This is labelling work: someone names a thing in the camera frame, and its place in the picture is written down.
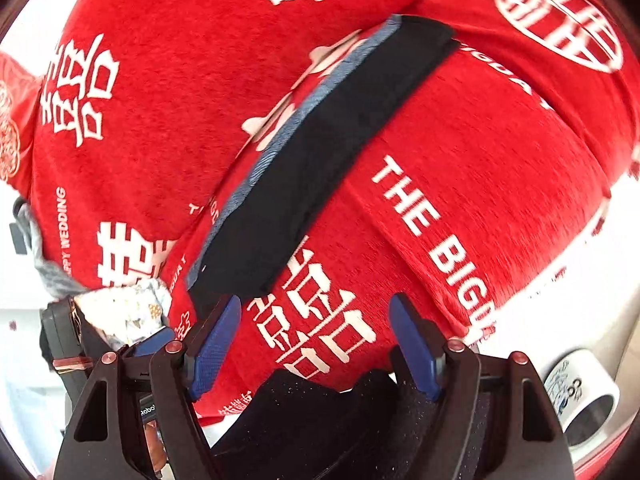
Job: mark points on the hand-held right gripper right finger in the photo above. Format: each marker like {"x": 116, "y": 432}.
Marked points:
{"x": 415, "y": 350}

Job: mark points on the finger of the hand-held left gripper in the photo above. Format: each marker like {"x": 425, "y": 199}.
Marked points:
{"x": 152, "y": 342}

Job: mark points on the white patterned cloth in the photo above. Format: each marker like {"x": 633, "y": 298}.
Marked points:
{"x": 125, "y": 310}

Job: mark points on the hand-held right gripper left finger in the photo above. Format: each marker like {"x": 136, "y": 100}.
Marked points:
{"x": 217, "y": 347}

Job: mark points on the red printed blanket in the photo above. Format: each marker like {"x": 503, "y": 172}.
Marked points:
{"x": 450, "y": 185}

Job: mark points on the black pants with grey waistband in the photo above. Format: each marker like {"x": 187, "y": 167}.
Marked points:
{"x": 325, "y": 150}

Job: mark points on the grey cloth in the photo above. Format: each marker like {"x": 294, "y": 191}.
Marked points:
{"x": 42, "y": 255}

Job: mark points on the red patterned cushion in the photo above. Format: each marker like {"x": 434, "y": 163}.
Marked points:
{"x": 12, "y": 125}

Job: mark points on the white printed cup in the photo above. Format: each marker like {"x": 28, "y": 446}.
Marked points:
{"x": 585, "y": 400}

